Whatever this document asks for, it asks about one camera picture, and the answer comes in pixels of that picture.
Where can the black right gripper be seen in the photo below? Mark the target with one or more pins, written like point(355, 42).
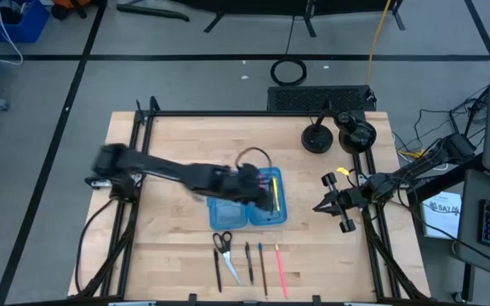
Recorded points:
point(349, 197)

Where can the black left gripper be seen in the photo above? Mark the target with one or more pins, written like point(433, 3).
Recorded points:
point(247, 183)

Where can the yellow highlighter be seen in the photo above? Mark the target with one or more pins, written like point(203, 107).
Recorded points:
point(275, 189)

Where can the blue translucent plastic supply box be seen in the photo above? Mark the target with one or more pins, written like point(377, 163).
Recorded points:
point(230, 214)

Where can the brown pencil with blue eraser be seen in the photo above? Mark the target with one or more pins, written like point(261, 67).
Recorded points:
point(263, 270)

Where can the pink colored pencil yellow end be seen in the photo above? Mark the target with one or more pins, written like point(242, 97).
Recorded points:
point(282, 272)

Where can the black marker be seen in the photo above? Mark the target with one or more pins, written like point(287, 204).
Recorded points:
point(218, 272)

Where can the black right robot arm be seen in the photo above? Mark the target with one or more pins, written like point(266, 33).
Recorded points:
point(423, 163)

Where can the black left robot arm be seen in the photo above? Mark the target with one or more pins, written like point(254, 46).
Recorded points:
point(164, 168)

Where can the yellow tag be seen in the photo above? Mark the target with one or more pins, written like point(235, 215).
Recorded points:
point(343, 171)

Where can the black grip ballpoint pen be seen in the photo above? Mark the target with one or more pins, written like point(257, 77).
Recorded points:
point(249, 263)

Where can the black desk lamp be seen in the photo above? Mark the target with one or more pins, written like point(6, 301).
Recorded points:
point(355, 135)

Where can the black vented computer case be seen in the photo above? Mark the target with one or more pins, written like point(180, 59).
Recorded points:
point(321, 98)

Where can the white printed paper sheet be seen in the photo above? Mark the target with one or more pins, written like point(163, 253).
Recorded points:
point(440, 214)

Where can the long black bar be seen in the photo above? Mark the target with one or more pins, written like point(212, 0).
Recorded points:
point(151, 12)

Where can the orange and black object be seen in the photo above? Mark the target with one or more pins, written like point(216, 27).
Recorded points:
point(72, 6)

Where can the large blue storage bin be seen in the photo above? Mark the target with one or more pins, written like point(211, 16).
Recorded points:
point(24, 25)

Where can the black aluminium table frame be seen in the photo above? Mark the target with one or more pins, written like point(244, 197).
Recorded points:
point(147, 132)

